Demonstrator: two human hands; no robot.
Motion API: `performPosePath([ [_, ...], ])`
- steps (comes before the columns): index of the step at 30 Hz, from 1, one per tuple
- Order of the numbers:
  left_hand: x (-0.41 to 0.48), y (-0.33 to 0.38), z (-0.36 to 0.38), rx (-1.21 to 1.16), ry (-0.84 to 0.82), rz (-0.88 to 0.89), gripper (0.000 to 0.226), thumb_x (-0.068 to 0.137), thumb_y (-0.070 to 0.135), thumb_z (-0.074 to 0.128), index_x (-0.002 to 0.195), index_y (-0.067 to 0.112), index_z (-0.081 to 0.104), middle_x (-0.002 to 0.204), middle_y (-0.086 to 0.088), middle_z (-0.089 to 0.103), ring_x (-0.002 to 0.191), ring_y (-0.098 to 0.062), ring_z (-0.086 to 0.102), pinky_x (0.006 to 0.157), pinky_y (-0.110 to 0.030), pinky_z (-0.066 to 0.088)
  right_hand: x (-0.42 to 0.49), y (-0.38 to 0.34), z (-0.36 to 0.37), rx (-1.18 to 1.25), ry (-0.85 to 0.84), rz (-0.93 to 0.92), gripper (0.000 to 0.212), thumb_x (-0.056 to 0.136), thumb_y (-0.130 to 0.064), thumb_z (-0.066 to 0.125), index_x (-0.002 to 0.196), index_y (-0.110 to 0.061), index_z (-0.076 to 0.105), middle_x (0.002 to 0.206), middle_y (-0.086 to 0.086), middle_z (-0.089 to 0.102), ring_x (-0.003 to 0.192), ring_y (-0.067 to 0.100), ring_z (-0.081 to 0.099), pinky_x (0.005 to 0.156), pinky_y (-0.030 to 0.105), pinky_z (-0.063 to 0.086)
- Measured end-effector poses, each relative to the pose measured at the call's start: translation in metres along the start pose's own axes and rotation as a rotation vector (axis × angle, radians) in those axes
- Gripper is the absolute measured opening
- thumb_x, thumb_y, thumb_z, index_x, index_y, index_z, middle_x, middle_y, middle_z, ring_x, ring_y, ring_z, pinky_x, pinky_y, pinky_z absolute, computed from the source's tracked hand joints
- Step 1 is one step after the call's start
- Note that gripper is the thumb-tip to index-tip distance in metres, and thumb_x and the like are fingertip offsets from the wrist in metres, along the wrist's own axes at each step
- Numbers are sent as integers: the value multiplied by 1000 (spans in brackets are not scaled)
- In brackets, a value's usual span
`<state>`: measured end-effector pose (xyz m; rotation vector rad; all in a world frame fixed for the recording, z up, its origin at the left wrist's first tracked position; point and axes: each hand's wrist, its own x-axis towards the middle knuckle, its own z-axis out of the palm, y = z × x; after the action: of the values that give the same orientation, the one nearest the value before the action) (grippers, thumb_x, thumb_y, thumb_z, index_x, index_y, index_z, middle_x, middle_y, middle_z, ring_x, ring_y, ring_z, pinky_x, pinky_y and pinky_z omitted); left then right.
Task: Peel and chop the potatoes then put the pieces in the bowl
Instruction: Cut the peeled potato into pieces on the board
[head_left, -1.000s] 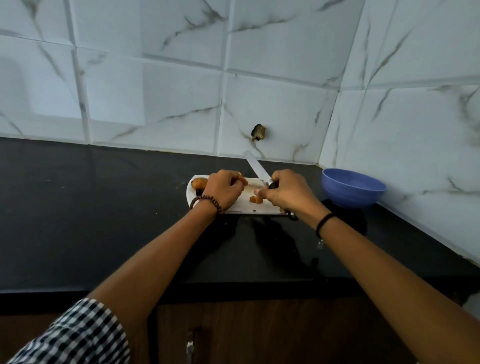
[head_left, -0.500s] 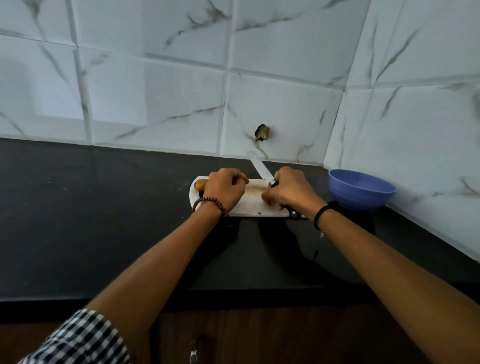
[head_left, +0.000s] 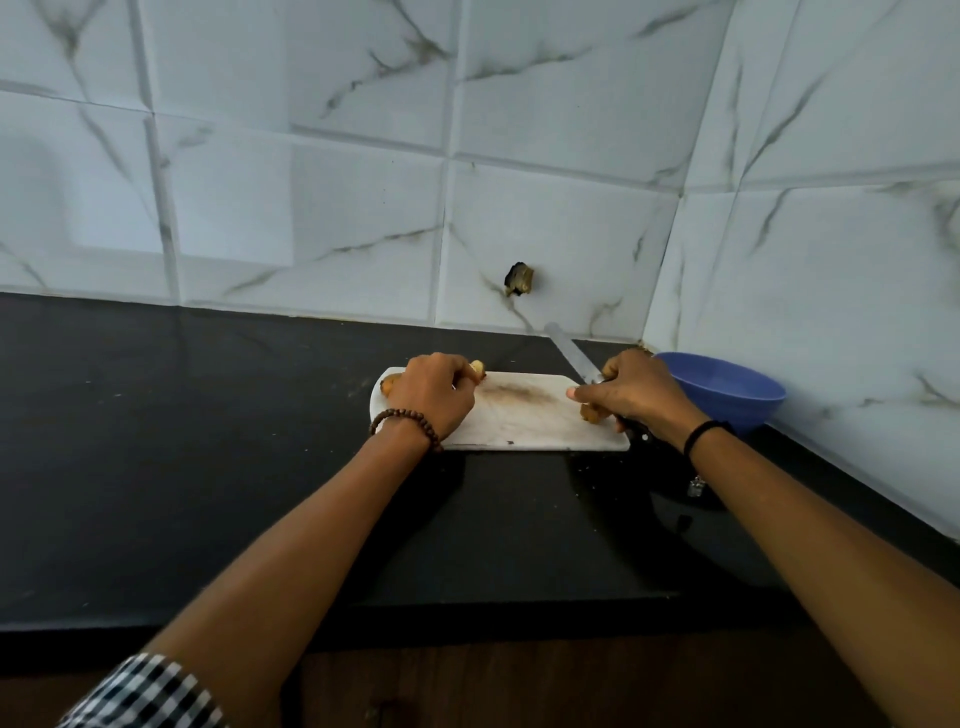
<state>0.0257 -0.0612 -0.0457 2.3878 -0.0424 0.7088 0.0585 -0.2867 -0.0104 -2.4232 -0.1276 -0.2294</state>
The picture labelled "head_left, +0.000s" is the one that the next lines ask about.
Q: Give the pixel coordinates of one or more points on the person's left hand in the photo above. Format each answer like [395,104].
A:
[431,394]

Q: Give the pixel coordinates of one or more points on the person's right hand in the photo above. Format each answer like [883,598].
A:
[645,390]

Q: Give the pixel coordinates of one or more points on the whole brown potato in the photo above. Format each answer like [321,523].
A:
[388,384]

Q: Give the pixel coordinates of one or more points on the cut potato half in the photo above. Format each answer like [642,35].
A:
[478,369]

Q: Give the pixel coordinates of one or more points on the brown potato piece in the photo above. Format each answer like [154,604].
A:
[592,414]

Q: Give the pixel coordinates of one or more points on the steel kitchen knife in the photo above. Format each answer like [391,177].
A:
[574,352]

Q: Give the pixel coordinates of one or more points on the blue plastic bowl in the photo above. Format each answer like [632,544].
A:
[731,390]

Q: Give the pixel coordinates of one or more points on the white cutting board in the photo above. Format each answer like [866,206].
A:
[525,412]

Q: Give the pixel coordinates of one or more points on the person's left forearm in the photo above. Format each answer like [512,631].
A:
[292,570]

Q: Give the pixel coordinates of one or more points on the person's right forearm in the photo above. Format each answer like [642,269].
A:
[840,577]

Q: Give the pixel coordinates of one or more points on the black wristband with charm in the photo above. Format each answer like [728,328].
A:
[705,431]

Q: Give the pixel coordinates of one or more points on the dark wooden cabinet door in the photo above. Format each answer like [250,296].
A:
[585,682]

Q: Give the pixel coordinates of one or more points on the black white checkered shirt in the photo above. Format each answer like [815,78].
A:
[142,694]

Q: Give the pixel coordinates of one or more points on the brown wall pipe stub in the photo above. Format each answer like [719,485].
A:
[519,280]

